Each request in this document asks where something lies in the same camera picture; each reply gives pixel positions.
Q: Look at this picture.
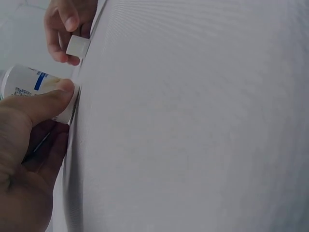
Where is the person's right hand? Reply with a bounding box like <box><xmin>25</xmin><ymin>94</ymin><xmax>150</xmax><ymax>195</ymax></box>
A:
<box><xmin>43</xmin><ymin>0</ymin><xmax>98</xmax><ymax>66</ymax></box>

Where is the person's left hand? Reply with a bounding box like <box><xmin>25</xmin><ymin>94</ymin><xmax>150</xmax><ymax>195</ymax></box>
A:
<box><xmin>0</xmin><ymin>78</ymin><xmax>76</xmax><ymax>232</ymax></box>

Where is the white bottle cap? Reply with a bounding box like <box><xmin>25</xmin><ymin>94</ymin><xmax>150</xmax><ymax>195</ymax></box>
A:
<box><xmin>66</xmin><ymin>34</ymin><xmax>91</xmax><ymax>59</ymax></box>

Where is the white bottle with blue label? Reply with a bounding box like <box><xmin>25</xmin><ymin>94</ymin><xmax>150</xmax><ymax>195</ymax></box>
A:
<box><xmin>0</xmin><ymin>63</ymin><xmax>81</xmax><ymax>124</ymax></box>

